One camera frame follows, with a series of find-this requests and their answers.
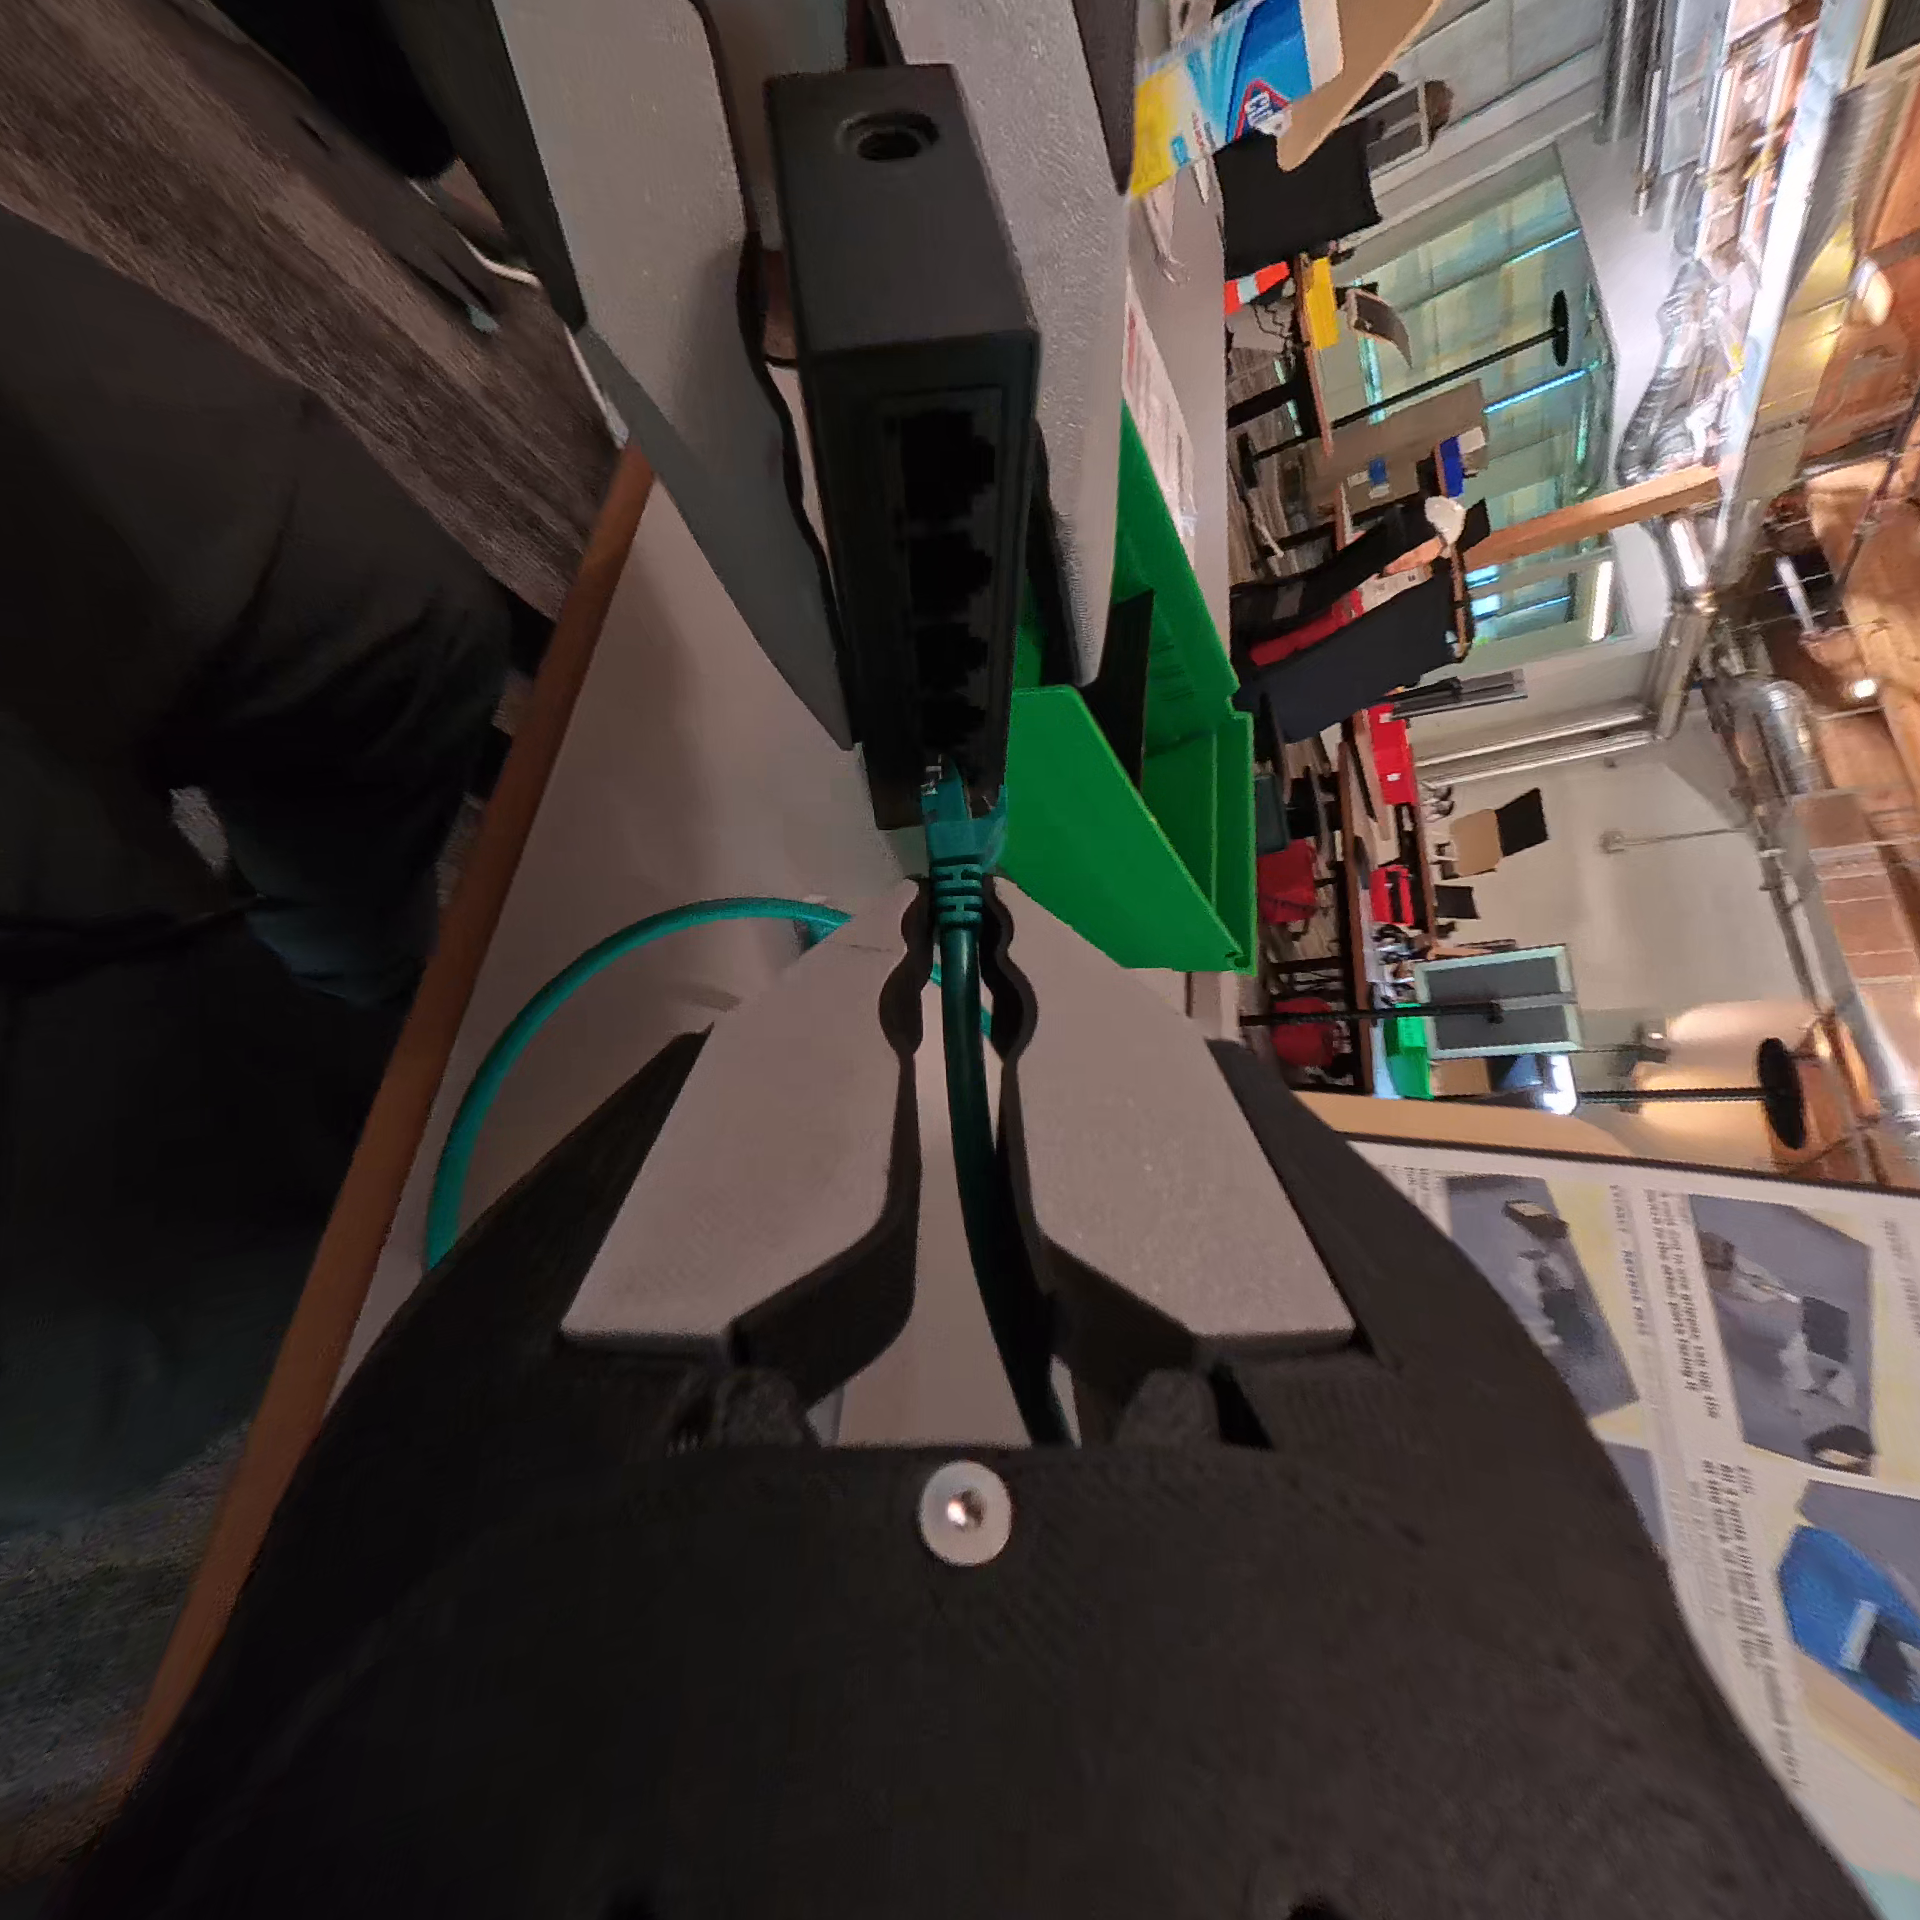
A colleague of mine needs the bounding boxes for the black floor lamp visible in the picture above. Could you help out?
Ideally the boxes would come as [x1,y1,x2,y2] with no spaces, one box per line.
[1229,289,1571,450]

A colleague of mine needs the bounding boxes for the green plastic bin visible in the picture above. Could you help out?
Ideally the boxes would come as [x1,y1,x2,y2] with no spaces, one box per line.
[997,400,1253,975]

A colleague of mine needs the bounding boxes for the silver ventilation duct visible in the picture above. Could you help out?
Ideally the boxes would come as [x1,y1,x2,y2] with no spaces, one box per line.
[1612,0,1920,1157]

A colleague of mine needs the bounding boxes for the red bag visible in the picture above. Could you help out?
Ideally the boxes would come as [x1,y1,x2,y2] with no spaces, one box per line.
[1251,837,1359,935]

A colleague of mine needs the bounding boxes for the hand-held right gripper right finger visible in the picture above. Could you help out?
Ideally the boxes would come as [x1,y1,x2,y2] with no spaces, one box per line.
[989,876,1354,1351]

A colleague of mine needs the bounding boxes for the instruction sheet stand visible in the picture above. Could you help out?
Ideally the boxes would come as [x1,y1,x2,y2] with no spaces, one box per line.
[1346,1139,1920,1920]

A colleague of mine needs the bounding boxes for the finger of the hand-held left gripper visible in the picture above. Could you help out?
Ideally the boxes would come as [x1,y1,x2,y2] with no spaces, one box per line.
[876,0,1134,708]
[495,0,861,750]

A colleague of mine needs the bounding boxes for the disinfecting wipes canister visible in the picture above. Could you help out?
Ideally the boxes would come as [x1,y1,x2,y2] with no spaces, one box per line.
[1131,0,1336,197]

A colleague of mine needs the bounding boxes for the green ethernet cable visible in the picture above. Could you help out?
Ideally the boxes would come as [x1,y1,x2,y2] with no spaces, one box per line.
[424,756,1079,1444]

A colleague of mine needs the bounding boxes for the black bin divider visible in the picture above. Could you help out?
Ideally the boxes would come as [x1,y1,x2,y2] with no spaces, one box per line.
[1103,591,1156,781]

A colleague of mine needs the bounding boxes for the tan cardboard panel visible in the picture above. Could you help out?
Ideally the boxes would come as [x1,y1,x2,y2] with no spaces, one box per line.
[1296,1092,1636,1165]

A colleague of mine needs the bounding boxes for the person's legs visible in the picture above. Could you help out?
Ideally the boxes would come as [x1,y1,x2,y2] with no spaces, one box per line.
[0,202,527,1516]

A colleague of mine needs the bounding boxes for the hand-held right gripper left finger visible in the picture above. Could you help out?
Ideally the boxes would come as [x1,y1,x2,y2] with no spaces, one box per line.
[563,886,920,1404]

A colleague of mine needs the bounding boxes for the black network switch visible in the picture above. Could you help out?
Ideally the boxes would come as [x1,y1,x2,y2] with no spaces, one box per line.
[766,61,1044,834]

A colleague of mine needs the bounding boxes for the printed paper sheet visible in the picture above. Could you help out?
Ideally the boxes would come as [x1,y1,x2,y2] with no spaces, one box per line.
[1120,292,1198,510]

